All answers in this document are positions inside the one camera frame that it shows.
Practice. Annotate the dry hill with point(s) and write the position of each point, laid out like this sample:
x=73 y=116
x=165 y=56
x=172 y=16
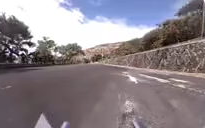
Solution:
x=101 y=50

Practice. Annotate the grey asphalt road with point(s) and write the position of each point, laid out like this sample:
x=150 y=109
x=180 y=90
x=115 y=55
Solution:
x=73 y=93

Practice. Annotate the bushes on slope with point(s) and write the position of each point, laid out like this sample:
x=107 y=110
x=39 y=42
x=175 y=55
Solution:
x=176 y=31

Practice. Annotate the pale kerb strip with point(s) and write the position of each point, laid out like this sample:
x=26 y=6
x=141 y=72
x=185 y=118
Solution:
x=193 y=74

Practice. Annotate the row of trees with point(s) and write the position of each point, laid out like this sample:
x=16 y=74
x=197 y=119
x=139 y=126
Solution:
x=10 y=40

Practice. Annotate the pole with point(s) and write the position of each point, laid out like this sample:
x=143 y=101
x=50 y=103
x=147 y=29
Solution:
x=203 y=20

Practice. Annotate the rough stone wall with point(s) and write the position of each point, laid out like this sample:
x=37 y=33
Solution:
x=176 y=56

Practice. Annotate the low dark wall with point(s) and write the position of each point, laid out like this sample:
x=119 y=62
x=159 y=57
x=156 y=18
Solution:
x=13 y=65

